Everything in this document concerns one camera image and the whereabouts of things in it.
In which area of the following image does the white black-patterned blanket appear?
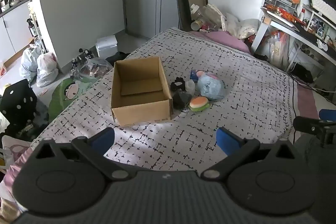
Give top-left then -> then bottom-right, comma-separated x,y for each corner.
30,28 -> 298,172

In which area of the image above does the white red plastic bag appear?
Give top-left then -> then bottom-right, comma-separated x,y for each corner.
36,52 -> 60,88

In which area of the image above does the white stuffed plastic bag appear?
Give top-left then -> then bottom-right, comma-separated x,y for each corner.
224,13 -> 261,40

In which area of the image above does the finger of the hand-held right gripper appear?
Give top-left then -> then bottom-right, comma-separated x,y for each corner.
319,109 -> 336,123
293,116 -> 332,134

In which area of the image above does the grey plastic bag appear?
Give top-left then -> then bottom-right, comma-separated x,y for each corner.
19,45 -> 43,83

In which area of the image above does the brown cardboard box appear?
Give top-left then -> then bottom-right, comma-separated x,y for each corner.
111,56 -> 174,127

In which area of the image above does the black cable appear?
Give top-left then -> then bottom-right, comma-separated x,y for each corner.
288,73 -> 336,105

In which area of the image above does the clear crumpled plastic bag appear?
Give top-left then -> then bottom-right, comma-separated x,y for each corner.
202,4 -> 227,31

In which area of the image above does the white keyboard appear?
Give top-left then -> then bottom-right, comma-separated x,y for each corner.
310,0 -> 336,21

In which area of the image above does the clear bag with brown contents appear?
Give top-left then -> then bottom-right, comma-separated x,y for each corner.
76,57 -> 114,81

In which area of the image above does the burger plush toy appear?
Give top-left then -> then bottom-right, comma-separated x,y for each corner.
189,97 -> 210,112

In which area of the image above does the black polka-dot bag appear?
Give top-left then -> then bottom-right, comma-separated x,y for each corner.
0,79 -> 39,133

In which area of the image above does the pink cartoon pillow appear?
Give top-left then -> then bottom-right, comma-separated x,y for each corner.
0,135 -> 34,170

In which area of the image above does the blue tissue packet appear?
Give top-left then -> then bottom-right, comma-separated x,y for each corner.
189,69 -> 205,82

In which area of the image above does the green cartoon mat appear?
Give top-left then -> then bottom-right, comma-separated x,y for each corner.
48,76 -> 98,123

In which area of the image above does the black bag under desk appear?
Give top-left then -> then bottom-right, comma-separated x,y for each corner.
291,63 -> 316,83

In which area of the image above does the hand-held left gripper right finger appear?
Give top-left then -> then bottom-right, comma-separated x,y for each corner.
200,127 -> 303,180

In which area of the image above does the white kitchen cabinet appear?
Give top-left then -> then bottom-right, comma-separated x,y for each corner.
0,11 -> 35,67

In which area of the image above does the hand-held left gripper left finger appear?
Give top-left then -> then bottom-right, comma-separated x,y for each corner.
32,127 -> 138,183

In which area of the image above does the white desk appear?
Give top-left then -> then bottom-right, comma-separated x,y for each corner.
251,6 -> 336,73

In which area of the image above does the black scrunchie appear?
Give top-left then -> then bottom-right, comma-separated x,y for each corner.
171,77 -> 186,92

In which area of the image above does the black cloth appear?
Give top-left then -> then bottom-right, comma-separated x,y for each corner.
172,90 -> 194,110

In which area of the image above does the white storage box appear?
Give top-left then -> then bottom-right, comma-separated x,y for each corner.
96,35 -> 119,59

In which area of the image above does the clear plastic bottle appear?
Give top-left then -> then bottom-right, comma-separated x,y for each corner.
190,4 -> 205,21

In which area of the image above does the blue fluffy plush toy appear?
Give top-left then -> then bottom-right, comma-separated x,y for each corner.
196,70 -> 226,101

